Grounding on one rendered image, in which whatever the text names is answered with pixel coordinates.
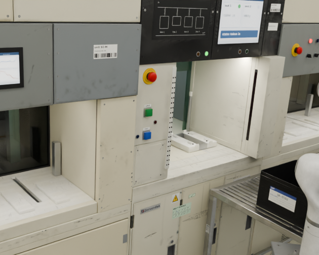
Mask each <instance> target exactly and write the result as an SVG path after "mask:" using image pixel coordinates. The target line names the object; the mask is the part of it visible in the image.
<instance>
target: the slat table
mask: <svg viewBox="0 0 319 255"><path fill-rule="evenodd" d="M260 174H261V173H259V174H256V175H252V176H249V177H246V178H243V179H240V180H237V181H234V182H231V183H228V184H225V185H222V186H218V187H215V188H212V189H210V193H209V204H208V214H207V223H206V224H208V225H210V230H209V233H207V232H205V241H204V251H203V255H211V249H212V240H213V232H214V222H215V214H216V205H217V199H219V200H221V201H223V202H225V203H227V204H228V205H230V206H232V207H234V208H236V209H238V210H239V211H241V212H243V213H245V214H247V215H249V216H250V217H252V218H254V219H256V220H258V221H260V222H262V223H263V224H265V225H267V226H269V227H271V228H273V229H274V230H276V231H278V232H280V233H282V234H284V235H286V236H287V237H288V238H286V239H284V240H282V241H280V242H282V243H287V242H289V241H291V240H295V241H297V242H298V243H300V244H301V242H302V236H303V231H304V230H302V229H301V228H300V227H298V226H296V225H292V224H290V223H288V222H287V221H285V220H283V219H281V218H279V217H277V216H276V215H273V214H271V213H269V212H268V211H266V210H264V209H262V208H260V207H258V206H256V202H257V199H256V198H257V195H258V188H259V187H258V186H259V181H260ZM238 189H239V190H238ZM240 190H241V191H240ZM237 192H238V193H237ZM225 193H226V194H225ZM232 193H233V194H232ZM239 193H240V194H239ZM227 194H228V195H227ZM241 194H242V195H241ZM229 195H230V196H229ZM238 196H239V197H238ZM240 197H241V198H240ZM234 198H236V199H234ZM250 202H251V203H253V204H254V205H253V204H251V203H250ZM246 204H247V205H246ZM248 205H249V206H248ZM250 206H251V207H250ZM252 207H253V208H252ZM254 208H255V209H254ZM256 209H257V210H259V211H261V212H263V213H265V214H267V215H268V216H267V215H265V214H263V213H261V212H259V211H257V210H256ZM269 216H270V217H269ZM271 217H272V218H271ZM273 218H274V219H273ZM275 219H276V220H275ZM277 220H278V221H277ZM280 222H282V223H284V224H286V225H288V226H289V227H288V226H286V225H284V224H282V223H280ZM296 230H297V231H296ZM298 231H299V232H298ZM270 251H272V248H271V246H270V247H268V248H265V249H263V250H261V251H259V252H257V253H256V254H254V255H264V254H266V253H268V252H270Z"/></svg>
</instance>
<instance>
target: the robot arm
mask: <svg viewBox="0 0 319 255"><path fill-rule="evenodd" d="M317 94H318V96H319V83H318V85H317ZM295 177H296V180H297V182H298V184H299V186H300V188H301V189H302V191H303V192H304V194H305V196H306V198H307V202H308V208H307V214H306V220H305V225H304V231H303V236H302V242H301V247H300V249H298V250H295V251H293V252H291V253H290V255H319V154H315V153H307V154H304V155H302V156H301V157H300V158H299V159H298V160H297V163H296V166H295Z"/></svg>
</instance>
